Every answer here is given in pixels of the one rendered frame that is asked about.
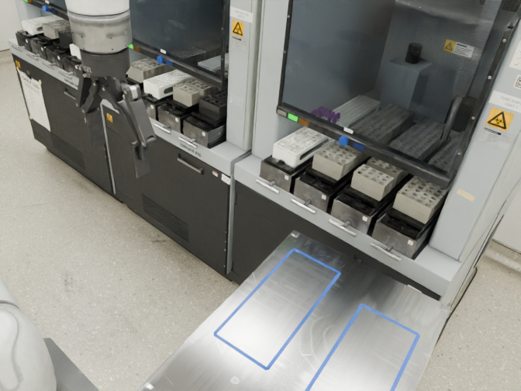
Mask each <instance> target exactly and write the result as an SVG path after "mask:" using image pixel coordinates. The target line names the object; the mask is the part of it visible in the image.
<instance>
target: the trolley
mask: <svg viewBox="0 0 521 391"><path fill-rule="evenodd" d="M450 309H451V308H450V307H449V306H447V305H445V304H443V303H441V302H439V301H437V300H435V299H433V298H431V297H429V296H427V295H425V294H423V293H421V292H419V291H417V290H415V289H413V288H411V287H409V286H407V285H405V284H403V283H401V282H398V281H396V280H394V279H392V278H390V277H388V276H387V275H384V274H382V273H380V272H378V271H376V270H374V269H373V268H370V267H368V266H366V265H364V264H362V263H360V262H359V261H356V260H354V259H353V258H350V257H348V256H346V255H345V254H342V253H340V252H339V251H336V250H334V249H332V248H331V247H328V246H326V245H325V244H321V243H320V242H318V241H316V240H313V239H312V238H310V237H307V236H306V235H304V234H301V233H299V232H298V231H296V230H293V231H292V232H291V233H290V234H289V235H288V237H287V238H286V239H285V240H284V241H283V242H282V243H281V244H280V245H279V246H278V247H277V248H276V249H275V250H274V251H273V252H272V253H271V254H270V255H269V256H268V257H267V258H266V259H265V260H264V261H263V262H262V263H261V264H260V265H259V266H258V267H257V268H256V269H255V270H254V271H253V272H252V273H251V274H250V275H249V276H248V277H247V278H246V279H245V280H244V281H243V282H242V284H241V285H240V286H239V287H238V288H237V289H236V290H235V291H234V292H233V293H232V294H231V295H230V296H229V297H228V298H227V299H226V300H225V301H224V302H223V303H222V304H221V305H220V306H219V307H218V308H217V309H216V310H215V311H214V312H213V313H212V314H211V315H210V316H209V317H208V318H207V319H206V320H205V321H204V322H203V323H202V324H201V325H200V326H199V327H198V328H197V329H196V331H195V332H194V333H193V334H192V335H191V336H190V337H189V338H188V339H187V340H186V341H185V342H184V343H183V344H182V345H181V346H180V347H179V348H178V349H177V350H176V351H175V352H174V353H173V354H172V355H171V356H170V357H169V358H168V359H167V360H166V361H165V362H164V363H163V364H162V365H161V366H160V367H159V368H158V369H157V370H156V371H155V372H154V373H153V374H152V375H151V376H150V378H149V379H148V380H147V381H146V382H145V383H144V384H143V385H142V386H141V387H140V388H139V389H138V390H137V391H416V389H417V387H418V385H419V382H420V380H421V378H422V376H423V373H424V371H425V369H426V366H427V364H428V361H429V359H430V356H431V354H432V353H433V349H434V348H435V345H436V342H437V340H438V338H439V336H440V333H441V331H442V329H443V326H444V324H445V322H446V319H447V317H448V314H449V312H450Z"/></svg>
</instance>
